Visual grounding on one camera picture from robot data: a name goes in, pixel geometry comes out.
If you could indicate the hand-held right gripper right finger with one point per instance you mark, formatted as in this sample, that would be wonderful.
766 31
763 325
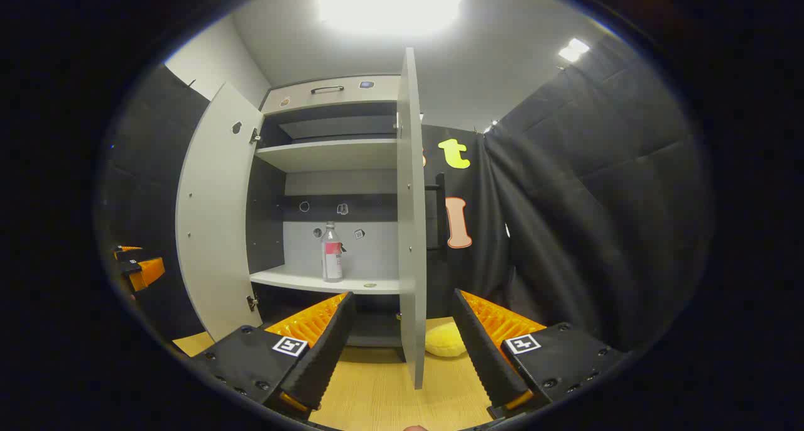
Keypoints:
483 355

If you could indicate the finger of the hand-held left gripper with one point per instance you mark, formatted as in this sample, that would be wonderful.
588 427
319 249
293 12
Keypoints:
149 272
128 250

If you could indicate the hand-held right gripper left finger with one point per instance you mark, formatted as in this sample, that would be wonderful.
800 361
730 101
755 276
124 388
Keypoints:
326 355

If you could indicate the grey cabinet door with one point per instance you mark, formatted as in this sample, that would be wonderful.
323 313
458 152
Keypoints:
213 217
411 217

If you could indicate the clear bottle with pink label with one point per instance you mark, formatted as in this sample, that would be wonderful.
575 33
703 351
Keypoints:
331 261

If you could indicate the metal door hinge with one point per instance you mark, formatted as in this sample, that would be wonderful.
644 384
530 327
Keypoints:
254 136
252 303

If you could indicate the grey cabinet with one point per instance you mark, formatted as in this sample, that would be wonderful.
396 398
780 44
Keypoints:
333 158

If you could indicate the grey cabinet drawer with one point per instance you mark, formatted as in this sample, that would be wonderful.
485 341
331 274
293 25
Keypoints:
333 92

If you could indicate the yellow sponge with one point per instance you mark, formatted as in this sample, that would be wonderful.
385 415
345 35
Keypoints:
445 343

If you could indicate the black backdrop cloth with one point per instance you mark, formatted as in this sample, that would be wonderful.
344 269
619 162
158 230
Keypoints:
597 198

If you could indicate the small ceiling light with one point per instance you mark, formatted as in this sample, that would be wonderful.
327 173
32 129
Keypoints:
573 49

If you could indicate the large ceiling light panel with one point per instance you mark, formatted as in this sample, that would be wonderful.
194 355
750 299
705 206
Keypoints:
389 4

